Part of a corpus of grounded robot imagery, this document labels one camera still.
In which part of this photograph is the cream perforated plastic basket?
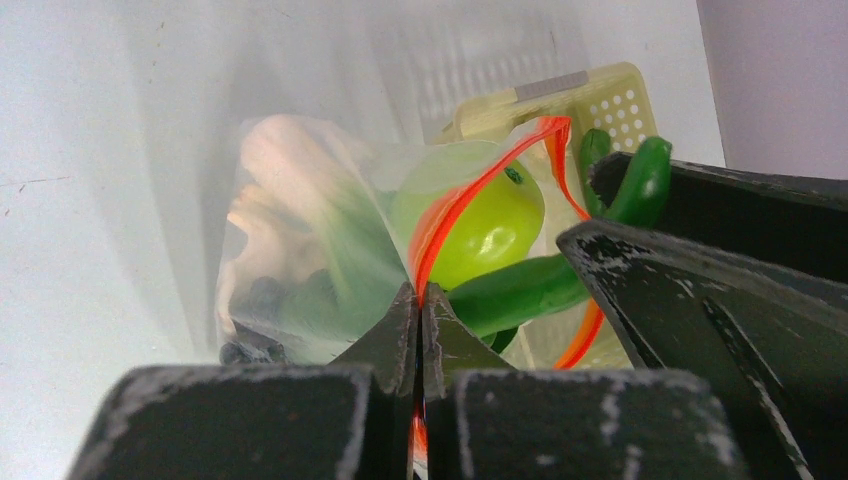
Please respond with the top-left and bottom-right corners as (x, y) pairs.
(431, 62), (657, 369)

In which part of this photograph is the white oyster mushroom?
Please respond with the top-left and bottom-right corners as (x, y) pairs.
(215, 115), (372, 333)

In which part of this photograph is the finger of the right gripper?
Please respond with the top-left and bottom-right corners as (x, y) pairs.
(593, 160), (847, 284)
(557, 220), (847, 479)

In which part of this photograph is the green apple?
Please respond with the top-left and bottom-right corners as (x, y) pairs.
(429, 161), (545, 291)

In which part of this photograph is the green cucumber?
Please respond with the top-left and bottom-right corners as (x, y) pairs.
(446, 255), (588, 337)

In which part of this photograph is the clear zip top bag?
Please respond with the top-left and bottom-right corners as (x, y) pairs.
(214, 115), (603, 369)

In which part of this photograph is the green bok choy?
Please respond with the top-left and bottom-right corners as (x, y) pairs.
(278, 185), (408, 343)

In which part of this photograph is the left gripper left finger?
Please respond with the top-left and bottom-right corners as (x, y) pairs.
(69, 284), (420, 479)

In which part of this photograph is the green chili pepper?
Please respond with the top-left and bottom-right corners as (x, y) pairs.
(577, 128), (672, 228)

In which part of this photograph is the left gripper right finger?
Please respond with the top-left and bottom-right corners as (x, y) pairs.
(421, 284), (749, 479)

